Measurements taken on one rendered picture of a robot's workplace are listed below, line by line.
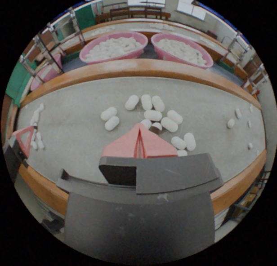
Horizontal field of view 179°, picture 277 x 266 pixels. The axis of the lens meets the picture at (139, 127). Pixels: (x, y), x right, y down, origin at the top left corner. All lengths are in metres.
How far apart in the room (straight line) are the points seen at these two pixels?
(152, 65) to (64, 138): 0.29
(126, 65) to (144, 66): 0.05
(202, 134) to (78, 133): 0.29
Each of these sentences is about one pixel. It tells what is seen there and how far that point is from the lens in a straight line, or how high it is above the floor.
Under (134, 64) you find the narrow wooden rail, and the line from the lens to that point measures 0.27.
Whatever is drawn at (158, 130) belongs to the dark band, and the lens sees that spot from 0.18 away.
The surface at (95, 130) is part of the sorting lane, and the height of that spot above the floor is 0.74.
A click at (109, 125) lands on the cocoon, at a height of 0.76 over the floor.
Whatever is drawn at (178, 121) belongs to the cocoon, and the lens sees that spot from 0.20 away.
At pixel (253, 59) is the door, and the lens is 4.90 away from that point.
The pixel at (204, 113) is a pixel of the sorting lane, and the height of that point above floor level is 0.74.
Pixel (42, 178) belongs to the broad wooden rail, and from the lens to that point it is 0.39.
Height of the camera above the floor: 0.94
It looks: 76 degrees down
